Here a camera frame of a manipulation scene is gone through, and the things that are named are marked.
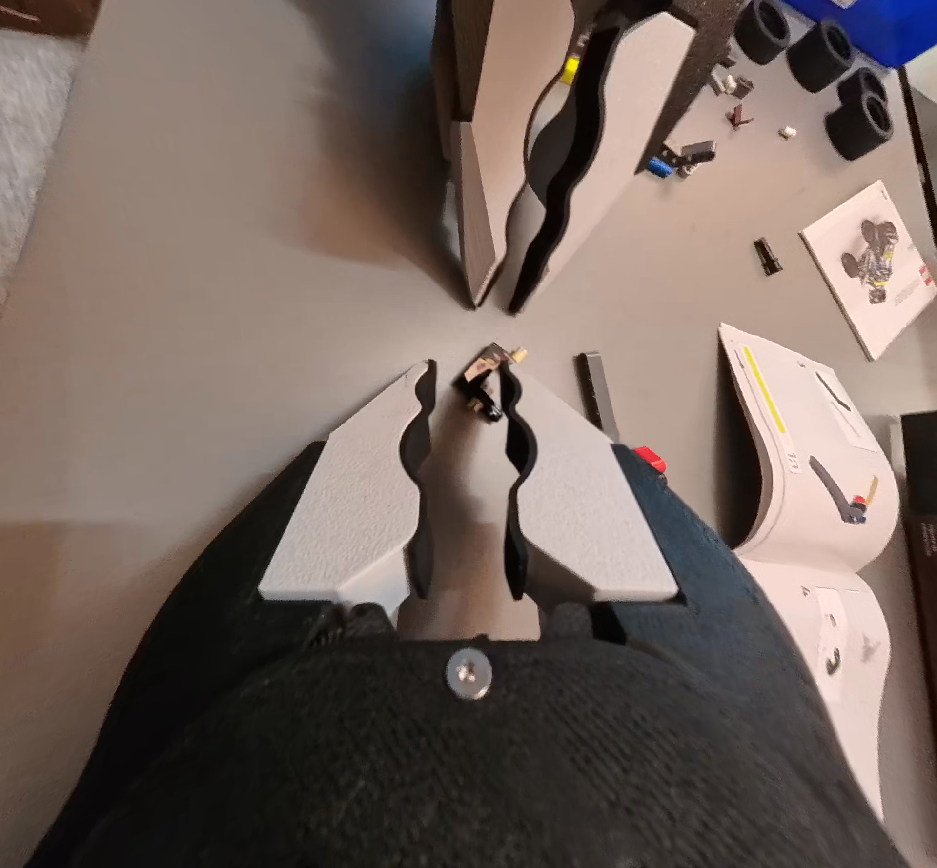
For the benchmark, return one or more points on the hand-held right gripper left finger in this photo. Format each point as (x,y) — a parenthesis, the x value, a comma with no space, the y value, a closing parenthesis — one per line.
(344,517)

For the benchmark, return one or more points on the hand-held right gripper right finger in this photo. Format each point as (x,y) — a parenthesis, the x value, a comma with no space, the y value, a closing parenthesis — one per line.
(585,517)

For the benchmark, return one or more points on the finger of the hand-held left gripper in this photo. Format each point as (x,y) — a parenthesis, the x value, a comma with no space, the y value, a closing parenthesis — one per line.
(637,92)
(523,48)

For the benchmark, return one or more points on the black U-shaped lego piece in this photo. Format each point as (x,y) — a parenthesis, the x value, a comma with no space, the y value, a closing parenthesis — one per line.
(468,379)

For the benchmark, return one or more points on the pile of mixed lego pieces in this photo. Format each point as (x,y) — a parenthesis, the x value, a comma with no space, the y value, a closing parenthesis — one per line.
(699,148)

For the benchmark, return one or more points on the dark red lego piece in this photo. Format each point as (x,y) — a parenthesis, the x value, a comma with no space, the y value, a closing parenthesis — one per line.
(739,114)

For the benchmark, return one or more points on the small grey lego connector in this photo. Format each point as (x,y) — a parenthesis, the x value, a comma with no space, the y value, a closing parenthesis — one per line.
(744,86)

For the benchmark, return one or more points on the black lego pin connector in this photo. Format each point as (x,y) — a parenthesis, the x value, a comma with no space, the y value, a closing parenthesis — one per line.
(767,255)

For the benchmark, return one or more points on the blue plastic bin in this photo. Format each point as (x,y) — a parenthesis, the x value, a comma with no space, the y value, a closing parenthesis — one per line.
(820,12)

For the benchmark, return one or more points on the grey beam yellow axle assembly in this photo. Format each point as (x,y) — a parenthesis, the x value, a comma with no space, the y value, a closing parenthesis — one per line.
(596,392)

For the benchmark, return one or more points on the open instruction booklet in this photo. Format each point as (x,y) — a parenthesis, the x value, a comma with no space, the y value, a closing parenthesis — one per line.
(805,443)

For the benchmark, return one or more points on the closed instruction booklet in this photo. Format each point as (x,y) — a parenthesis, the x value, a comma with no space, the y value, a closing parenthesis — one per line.
(871,268)

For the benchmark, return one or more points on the dark flat box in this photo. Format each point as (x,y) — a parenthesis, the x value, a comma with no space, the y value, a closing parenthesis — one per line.
(919,517)

